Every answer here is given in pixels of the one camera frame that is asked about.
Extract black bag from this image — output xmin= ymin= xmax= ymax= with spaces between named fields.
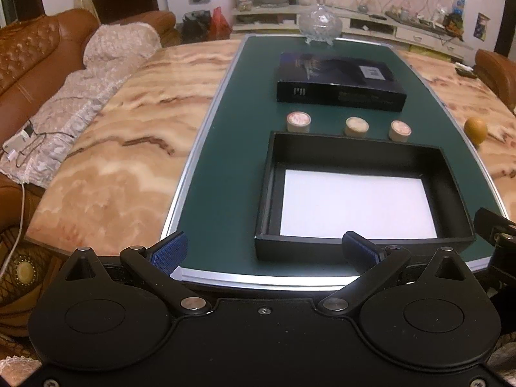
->
xmin=182 ymin=10 xmax=213 ymax=43

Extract round wooden cylinder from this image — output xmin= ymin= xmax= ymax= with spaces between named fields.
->
xmin=285 ymin=112 xmax=312 ymax=134
xmin=389 ymin=120 xmax=412 ymax=143
xmin=344 ymin=117 xmax=370 ymax=138

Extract black box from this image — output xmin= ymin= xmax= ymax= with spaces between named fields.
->
xmin=254 ymin=131 xmax=476 ymax=263

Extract brown leather armchair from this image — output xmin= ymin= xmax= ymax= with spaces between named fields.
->
xmin=475 ymin=48 xmax=516 ymax=114

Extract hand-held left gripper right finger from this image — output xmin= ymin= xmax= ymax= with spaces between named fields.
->
xmin=318 ymin=231 xmax=471 ymax=317

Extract tea tray with teaware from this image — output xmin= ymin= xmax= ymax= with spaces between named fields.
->
xmin=385 ymin=6 xmax=444 ymax=30

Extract brown leather sofa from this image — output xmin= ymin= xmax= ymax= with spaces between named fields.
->
xmin=0 ymin=8 xmax=182 ymax=372

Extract colourful snack bags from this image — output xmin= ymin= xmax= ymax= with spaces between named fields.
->
xmin=442 ymin=0 xmax=467 ymax=33

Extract white television cabinet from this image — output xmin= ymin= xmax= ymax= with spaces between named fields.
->
xmin=232 ymin=2 xmax=474 ymax=60

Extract lidded glass candy bowl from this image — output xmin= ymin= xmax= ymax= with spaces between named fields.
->
xmin=298 ymin=0 xmax=343 ymax=46

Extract white cable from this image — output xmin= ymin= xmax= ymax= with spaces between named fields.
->
xmin=0 ymin=181 xmax=27 ymax=287

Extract green board with silver frame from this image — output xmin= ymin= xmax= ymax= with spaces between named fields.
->
xmin=159 ymin=34 xmax=511 ymax=291

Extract marble desktop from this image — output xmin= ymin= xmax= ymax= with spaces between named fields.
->
xmin=24 ymin=38 xmax=516 ymax=287

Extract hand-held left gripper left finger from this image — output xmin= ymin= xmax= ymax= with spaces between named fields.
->
xmin=64 ymin=232 xmax=212 ymax=317

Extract dark box lid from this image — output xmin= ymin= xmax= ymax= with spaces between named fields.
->
xmin=276 ymin=52 xmax=407 ymax=114

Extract orange fruit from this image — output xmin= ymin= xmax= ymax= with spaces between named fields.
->
xmin=463 ymin=118 xmax=488 ymax=146

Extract white paper sheet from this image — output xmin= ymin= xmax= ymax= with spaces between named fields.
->
xmin=279 ymin=169 xmax=439 ymax=239

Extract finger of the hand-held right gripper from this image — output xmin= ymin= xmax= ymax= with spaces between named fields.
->
xmin=473 ymin=207 xmax=516 ymax=251

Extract black cable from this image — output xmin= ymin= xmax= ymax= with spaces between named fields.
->
xmin=16 ymin=116 xmax=77 ymax=168

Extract lace sofa cover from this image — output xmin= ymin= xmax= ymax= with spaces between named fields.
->
xmin=0 ymin=23 xmax=162 ymax=188

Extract red plastic bag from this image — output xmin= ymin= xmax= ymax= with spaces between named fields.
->
xmin=210 ymin=7 xmax=233 ymax=40

